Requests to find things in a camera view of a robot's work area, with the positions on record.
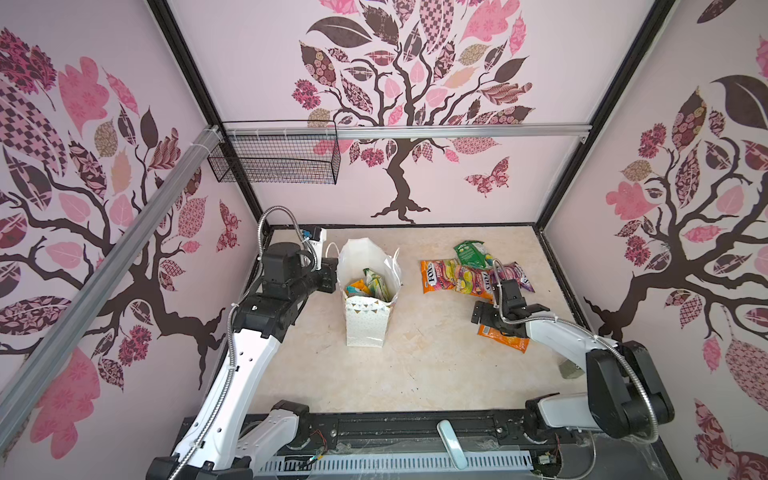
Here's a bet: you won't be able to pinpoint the green small snack packet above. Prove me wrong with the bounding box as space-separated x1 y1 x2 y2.
453 240 494 269

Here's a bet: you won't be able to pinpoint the black wire mesh basket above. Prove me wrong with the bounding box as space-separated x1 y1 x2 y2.
208 120 341 185

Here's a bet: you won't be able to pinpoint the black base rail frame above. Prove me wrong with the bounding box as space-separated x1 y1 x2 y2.
179 406 682 480

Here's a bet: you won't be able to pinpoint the white paper gift bag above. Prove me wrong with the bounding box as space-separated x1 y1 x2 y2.
325 238 403 348

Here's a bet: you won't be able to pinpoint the yellow gummy snack bag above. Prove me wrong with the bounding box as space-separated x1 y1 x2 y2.
350 279 368 290

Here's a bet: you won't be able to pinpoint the orange skittles style packet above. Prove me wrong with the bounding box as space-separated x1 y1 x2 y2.
420 259 460 293

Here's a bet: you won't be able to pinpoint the purple candy packet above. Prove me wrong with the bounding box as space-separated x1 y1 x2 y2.
496 262 535 293

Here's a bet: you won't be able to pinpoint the yellow pink candy packet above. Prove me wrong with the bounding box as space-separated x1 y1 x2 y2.
455 266 494 300

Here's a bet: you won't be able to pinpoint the green lemon candy bag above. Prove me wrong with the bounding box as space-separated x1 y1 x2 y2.
363 268 393 303

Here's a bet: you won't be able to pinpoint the aluminium rail left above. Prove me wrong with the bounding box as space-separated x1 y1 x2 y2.
1 125 223 448

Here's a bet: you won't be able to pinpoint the aluminium rail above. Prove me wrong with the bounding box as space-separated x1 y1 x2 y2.
1 125 223 448
225 123 592 140

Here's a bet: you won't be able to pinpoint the white slotted cable duct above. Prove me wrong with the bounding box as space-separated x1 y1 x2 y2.
255 451 534 478

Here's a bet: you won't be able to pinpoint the white handle on base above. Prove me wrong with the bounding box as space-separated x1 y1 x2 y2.
437 419 468 470

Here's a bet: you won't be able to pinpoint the orange flat snack packet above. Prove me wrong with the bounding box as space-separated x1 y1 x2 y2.
477 325 530 353

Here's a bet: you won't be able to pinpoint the aluminium rail back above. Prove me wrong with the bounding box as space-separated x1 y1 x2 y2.
225 123 592 140

